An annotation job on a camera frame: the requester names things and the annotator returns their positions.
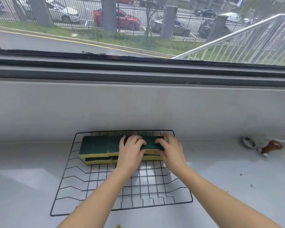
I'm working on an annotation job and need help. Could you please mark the green and yellow scouring sponge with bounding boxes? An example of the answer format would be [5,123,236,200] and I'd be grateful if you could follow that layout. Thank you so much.
[85,157,113,165]
[112,152,164,164]
[142,135,165,155]
[79,136,110,159]
[108,136,124,157]

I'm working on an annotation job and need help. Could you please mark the person's left forearm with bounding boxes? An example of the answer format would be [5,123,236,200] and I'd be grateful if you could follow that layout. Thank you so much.
[54,167,139,228]

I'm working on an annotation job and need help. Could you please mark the grey concrete pillar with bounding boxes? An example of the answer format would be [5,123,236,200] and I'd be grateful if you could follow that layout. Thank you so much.
[161,5,179,40]
[101,0,118,34]
[205,14,229,43]
[27,0,54,27]

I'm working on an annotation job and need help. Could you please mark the black car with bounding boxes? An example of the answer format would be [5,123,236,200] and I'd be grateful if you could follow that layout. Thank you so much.
[196,9,217,18]

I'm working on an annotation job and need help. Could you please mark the black wire dish rack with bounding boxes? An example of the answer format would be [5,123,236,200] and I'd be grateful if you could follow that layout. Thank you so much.
[50,130,193,217]

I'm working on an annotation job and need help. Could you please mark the person's right hand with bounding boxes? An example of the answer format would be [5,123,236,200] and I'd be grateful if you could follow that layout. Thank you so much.
[155,133,188,175]

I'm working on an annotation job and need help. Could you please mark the dark grey car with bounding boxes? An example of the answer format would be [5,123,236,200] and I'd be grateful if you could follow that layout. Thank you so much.
[149,16,192,37]

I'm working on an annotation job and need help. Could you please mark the wooden handled coffee tamper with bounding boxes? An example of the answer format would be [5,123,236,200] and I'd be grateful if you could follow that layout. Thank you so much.
[258,140,283,157]

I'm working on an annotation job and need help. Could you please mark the black metal fence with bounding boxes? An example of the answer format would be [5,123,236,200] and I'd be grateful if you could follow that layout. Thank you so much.
[0,0,229,42]

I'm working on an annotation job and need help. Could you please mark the white car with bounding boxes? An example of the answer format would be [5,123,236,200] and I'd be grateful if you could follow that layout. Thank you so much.
[45,0,81,24]

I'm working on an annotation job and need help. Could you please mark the grey window frame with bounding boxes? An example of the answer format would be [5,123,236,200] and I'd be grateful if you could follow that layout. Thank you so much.
[0,48,285,88]

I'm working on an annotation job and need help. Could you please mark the steel dosing ring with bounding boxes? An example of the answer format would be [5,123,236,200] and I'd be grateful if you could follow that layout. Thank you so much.
[242,137,256,148]

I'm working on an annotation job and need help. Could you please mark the person's left hand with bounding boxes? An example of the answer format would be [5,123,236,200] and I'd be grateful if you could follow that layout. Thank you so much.
[119,135,147,175]

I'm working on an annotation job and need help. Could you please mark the steel stair railing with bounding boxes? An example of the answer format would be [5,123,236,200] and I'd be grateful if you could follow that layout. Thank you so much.
[171,13,285,67]

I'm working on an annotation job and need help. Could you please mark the thin young tree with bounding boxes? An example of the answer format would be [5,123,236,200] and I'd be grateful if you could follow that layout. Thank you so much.
[142,0,165,45]

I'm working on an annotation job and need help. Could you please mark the dark parked car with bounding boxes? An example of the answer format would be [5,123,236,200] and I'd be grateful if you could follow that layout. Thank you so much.
[198,20,229,39]

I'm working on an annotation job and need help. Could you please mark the red car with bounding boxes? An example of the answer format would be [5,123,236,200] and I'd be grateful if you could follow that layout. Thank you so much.
[93,8,140,31]

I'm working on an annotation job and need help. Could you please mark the person's right forearm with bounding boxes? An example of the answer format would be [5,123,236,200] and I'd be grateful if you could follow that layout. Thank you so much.
[171,166,282,228]

